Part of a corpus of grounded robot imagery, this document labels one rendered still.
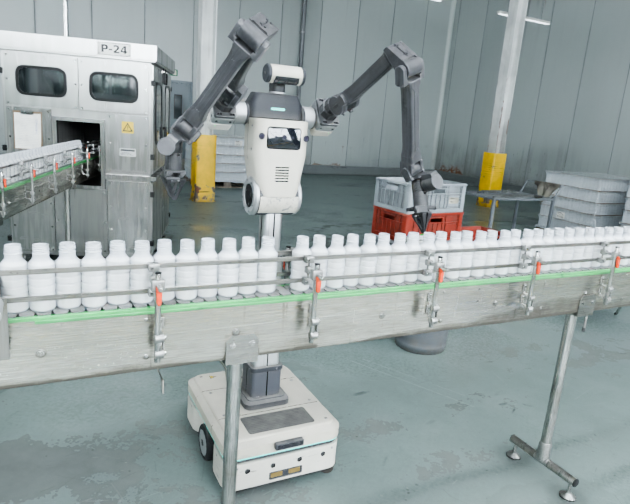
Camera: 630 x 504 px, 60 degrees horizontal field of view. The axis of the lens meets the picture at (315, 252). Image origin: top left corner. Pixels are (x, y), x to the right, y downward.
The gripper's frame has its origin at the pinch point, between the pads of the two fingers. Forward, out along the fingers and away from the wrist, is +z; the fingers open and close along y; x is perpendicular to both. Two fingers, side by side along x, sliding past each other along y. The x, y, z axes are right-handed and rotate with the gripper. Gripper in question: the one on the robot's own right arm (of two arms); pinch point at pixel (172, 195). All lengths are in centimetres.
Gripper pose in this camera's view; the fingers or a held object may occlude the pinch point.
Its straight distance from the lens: 192.7
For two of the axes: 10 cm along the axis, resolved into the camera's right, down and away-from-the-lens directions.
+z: -0.9, 9.7, 2.4
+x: 9.0, -0.3, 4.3
